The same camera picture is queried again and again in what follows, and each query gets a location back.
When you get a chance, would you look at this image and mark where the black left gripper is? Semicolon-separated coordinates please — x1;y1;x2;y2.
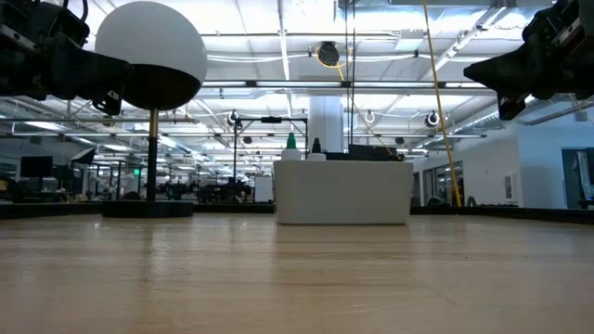
0;0;135;117

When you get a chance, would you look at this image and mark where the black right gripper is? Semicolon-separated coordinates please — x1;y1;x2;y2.
462;0;594;122

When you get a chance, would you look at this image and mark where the large black-capped coloring bottle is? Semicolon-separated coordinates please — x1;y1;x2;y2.
305;136;328;162

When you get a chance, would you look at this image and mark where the large green-capped coloring bottle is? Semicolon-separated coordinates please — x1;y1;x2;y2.
280;132;303;162

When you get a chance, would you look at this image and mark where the white globe table lamp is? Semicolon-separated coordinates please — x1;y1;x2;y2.
94;0;209;219

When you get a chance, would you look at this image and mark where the black computer monitor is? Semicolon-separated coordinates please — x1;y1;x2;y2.
19;156;54;179

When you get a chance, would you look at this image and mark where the black equipment case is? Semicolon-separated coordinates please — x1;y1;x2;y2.
324;143;406;162

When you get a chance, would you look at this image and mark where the black metal stand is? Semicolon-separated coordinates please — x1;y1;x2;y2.
233;116;310;205

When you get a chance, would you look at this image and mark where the white plastic storage bin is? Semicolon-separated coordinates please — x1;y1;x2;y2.
272;159;415;227

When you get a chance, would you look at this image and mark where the yellow hanging cable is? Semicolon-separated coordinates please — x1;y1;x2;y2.
420;0;463;208

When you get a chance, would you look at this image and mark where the black ceiling cable reel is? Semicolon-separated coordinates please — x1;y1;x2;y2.
314;40;342;69

